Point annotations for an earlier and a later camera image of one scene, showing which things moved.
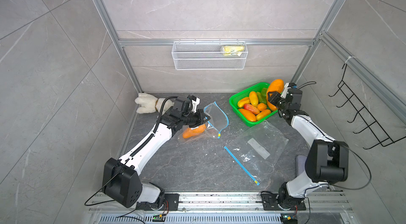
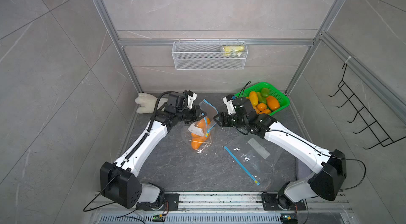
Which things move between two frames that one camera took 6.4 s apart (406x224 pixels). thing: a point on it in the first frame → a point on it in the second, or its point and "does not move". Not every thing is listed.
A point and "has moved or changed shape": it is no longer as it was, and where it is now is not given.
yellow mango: [254, 98] does not move
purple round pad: [300, 161] does not move
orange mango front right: [262, 114] does not move
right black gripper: [274, 98] → [223, 119]
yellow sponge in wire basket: [232, 50] does not move
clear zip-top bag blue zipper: [219, 121] has moved or changed shape
